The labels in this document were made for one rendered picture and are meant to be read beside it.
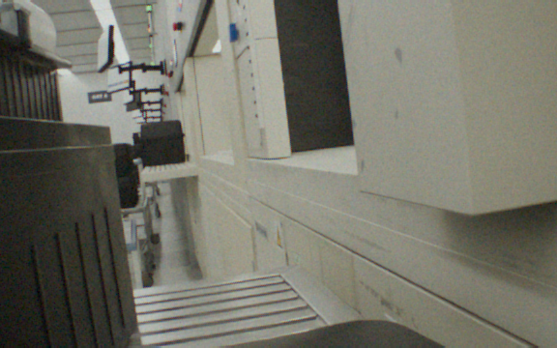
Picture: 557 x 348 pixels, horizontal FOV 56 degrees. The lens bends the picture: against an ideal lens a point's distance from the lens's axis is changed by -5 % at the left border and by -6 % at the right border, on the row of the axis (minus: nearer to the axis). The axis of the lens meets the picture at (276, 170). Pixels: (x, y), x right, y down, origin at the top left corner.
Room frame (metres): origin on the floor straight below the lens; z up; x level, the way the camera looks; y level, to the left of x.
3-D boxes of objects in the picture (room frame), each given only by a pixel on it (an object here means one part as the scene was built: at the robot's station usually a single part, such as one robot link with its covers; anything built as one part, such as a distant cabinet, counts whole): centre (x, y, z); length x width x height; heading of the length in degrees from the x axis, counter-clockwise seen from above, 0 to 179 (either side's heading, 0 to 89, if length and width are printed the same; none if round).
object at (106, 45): (3.88, 0.94, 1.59); 0.50 x 0.41 x 0.36; 102
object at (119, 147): (4.39, 1.29, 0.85); 0.30 x 0.28 x 0.26; 11
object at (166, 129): (3.41, 0.67, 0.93); 0.30 x 0.28 x 0.26; 9
